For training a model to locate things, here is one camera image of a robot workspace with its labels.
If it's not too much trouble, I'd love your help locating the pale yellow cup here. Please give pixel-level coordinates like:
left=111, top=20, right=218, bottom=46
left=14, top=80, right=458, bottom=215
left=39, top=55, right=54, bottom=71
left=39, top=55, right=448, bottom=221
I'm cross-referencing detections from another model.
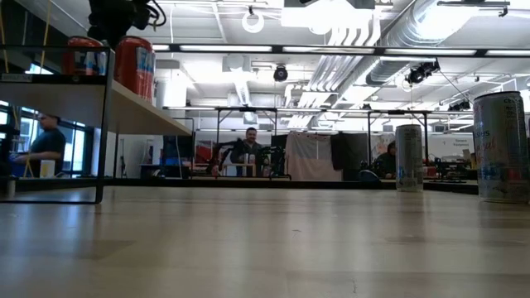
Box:
left=39, top=159, right=56, bottom=179

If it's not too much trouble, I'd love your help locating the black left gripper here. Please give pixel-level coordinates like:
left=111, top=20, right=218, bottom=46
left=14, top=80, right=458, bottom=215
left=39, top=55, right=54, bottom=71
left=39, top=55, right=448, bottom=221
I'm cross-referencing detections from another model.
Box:
left=86, top=0, right=152, bottom=49

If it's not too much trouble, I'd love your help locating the black dome camera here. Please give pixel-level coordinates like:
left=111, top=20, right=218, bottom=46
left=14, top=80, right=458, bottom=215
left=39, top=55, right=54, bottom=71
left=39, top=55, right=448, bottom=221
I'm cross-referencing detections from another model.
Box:
left=272, top=65, right=290, bottom=83

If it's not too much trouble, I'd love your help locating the dark equipment cabinet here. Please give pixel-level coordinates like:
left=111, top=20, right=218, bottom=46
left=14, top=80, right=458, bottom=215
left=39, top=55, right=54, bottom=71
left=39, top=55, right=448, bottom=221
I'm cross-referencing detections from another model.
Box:
left=160, top=134, right=195, bottom=180

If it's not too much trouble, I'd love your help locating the person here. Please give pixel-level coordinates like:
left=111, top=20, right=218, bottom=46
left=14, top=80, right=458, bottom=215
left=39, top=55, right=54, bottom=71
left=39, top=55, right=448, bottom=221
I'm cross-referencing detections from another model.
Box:
left=229, top=127, right=266, bottom=178
left=10, top=113, right=67, bottom=179
left=374, top=140, right=398, bottom=180

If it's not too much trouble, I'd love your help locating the black ceiling track light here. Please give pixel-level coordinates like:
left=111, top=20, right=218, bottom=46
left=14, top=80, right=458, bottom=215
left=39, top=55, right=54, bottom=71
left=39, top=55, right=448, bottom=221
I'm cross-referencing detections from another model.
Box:
left=436, top=0, right=511, bottom=18

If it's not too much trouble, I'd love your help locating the white wall sign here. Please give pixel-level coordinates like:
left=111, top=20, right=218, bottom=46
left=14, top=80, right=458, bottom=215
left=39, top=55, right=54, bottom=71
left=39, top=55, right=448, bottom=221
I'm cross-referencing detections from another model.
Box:
left=426, top=132, right=475, bottom=161

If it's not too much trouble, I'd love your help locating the black frame stand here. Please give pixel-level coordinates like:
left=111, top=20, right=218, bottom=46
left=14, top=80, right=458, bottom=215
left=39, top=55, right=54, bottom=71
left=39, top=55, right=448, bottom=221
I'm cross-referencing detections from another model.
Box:
left=214, top=105, right=279, bottom=180
left=366, top=108, right=429, bottom=166

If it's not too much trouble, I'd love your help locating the silver ventilation duct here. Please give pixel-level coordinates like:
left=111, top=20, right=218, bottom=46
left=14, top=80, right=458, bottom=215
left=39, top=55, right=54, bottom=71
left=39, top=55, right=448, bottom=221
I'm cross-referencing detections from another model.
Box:
left=364, top=0, right=481, bottom=87

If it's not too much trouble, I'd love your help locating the yellow cable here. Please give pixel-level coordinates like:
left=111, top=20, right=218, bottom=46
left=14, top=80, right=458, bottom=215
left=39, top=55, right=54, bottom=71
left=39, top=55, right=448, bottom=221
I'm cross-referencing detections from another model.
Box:
left=39, top=0, right=53, bottom=72

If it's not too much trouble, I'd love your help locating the wooden shelf black metal frame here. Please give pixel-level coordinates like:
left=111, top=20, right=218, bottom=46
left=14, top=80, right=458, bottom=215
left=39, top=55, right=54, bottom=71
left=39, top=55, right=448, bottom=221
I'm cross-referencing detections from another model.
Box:
left=0, top=44, right=195, bottom=205

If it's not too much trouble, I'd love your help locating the black aluminium frame rail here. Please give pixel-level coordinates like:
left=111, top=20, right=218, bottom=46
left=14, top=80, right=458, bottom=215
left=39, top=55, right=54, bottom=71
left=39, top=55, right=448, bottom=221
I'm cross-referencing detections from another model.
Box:
left=423, top=180, right=480, bottom=196
left=12, top=176, right=100, bottom=192
left=97, top=176, right=431, bottom=191

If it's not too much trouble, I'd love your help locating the black ceiling spotlight cluster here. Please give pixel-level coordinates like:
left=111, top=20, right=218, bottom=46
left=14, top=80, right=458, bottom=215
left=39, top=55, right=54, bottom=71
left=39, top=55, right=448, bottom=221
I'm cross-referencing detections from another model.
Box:
left=404, top=60, right=441, bottom=87
left=446, top=99, right=472, bottom=113

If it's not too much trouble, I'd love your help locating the white ring fixture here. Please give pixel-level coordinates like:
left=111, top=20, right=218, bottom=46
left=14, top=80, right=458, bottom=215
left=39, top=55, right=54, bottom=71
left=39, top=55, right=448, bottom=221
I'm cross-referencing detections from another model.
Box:
left=241, top=10, right=266, bottom=35

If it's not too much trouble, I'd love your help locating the small wooden table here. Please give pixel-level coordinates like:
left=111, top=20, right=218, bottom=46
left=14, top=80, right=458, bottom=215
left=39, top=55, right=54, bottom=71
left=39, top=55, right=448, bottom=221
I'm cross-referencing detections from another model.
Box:
left=223, top=162, right=258, bottom=179

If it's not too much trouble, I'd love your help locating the red soda can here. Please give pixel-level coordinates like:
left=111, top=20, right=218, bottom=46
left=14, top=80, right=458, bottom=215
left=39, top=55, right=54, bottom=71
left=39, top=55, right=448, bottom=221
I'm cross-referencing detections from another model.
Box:
left=61, top=36, right=108, bottom=77
left=114, top=35, right=157, bottom=103

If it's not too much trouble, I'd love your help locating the black bar with light strips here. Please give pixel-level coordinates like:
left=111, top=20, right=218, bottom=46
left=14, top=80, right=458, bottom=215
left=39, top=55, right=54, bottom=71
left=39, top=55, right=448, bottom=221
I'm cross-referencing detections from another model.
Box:
left=152, top=42, right=530, bottom=59

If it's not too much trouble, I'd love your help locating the black cloth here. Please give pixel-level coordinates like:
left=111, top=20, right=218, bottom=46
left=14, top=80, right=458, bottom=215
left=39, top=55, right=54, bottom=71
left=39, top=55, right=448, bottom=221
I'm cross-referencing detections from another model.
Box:
left=330, top=132, right=370, bottom=182

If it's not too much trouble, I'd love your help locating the beige curtain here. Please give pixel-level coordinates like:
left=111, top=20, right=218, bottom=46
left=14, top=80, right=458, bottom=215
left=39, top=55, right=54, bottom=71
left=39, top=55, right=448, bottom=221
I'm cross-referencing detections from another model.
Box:
left=284, top=131, right=343, bottom=182

